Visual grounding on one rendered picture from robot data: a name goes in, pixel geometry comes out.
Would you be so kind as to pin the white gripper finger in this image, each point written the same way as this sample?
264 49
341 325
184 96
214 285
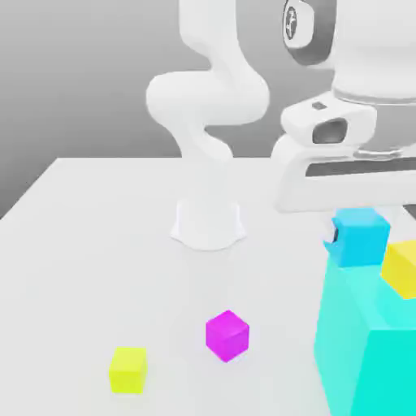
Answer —
332 250

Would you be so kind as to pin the small golden yellow cube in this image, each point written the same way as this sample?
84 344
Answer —
401 269

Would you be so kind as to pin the large cyan box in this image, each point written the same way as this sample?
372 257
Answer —
364 351

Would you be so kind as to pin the small blue cube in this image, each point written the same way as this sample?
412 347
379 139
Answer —
362 239

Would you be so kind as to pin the small lime yellow cube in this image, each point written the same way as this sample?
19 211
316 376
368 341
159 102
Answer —
128 370

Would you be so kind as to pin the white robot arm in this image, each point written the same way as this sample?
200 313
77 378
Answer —
208 97

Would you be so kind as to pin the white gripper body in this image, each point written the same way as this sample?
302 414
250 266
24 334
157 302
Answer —
292 191

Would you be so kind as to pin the small magenta cube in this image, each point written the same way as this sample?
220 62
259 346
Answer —
227 336

